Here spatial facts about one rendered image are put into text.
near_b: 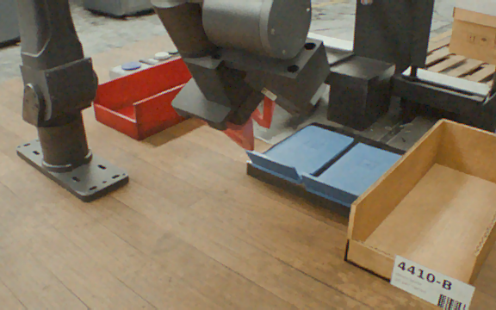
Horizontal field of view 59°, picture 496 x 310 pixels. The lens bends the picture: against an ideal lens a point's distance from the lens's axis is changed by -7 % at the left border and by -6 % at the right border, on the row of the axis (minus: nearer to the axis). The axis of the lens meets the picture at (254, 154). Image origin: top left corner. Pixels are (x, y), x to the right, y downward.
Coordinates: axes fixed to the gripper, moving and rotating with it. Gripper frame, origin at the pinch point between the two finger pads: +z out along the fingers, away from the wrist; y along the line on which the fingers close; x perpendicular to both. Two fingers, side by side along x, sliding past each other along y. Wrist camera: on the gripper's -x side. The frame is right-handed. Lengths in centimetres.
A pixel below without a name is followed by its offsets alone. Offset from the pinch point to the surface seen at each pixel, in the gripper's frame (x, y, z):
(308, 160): -1.9, 4.3, 10.0
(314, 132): 1.8, 10.7, 13.7
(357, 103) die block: 0.0, 19.6, 16.5
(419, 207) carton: -16.6, 4.9, 12.3
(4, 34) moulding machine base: 444, 87, 153
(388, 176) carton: -14.0, 3.0, 4.3
